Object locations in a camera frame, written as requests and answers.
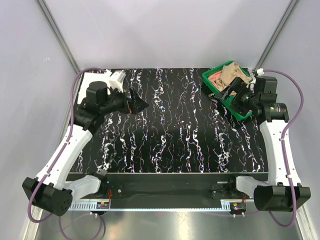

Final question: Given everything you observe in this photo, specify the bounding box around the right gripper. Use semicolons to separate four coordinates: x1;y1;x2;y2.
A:
214;76;260;117

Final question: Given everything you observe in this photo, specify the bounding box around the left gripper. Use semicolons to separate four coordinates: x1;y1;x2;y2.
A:
100;85;149;116

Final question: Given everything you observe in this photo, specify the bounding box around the beige t-shirt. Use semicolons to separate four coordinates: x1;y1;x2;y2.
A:
215;62;252;92

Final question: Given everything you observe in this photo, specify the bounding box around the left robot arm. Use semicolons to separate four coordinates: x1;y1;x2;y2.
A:
22;81;149;222

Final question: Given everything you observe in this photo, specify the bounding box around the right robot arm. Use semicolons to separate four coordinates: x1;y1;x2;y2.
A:
215;76;311;212

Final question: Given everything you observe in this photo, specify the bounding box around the green plastic bin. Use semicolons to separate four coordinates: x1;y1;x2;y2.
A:
202;60;252;121

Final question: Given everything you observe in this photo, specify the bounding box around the pink t-shirt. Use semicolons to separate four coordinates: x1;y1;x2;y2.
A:
208;71;222;86

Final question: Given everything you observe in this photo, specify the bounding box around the folded white t-shirt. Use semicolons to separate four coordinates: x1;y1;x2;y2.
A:
76;70;112;105

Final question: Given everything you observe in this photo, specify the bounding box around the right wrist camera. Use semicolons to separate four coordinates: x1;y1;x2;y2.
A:
247;75;257;94

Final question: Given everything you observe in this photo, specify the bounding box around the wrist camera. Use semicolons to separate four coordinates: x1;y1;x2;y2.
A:
104;70;126;93
247;75;257;94

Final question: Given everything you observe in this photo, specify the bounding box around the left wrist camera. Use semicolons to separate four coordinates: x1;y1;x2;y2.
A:
104;70;126;93

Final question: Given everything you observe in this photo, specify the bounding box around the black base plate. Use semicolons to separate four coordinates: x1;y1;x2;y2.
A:
67;172;270;210

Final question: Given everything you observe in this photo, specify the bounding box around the right aluminium frame post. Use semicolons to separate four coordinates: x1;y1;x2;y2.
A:
253;0;300;70

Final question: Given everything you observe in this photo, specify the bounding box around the aluminium frame post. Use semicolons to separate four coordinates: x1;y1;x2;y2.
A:
35;0;80;73
253;0;300;70

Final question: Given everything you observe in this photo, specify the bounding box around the white slotted cable duct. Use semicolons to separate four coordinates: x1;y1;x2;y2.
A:
68;200;231;212

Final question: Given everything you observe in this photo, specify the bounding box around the left aluminium frame post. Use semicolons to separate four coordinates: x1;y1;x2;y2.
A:
35;0;80;73

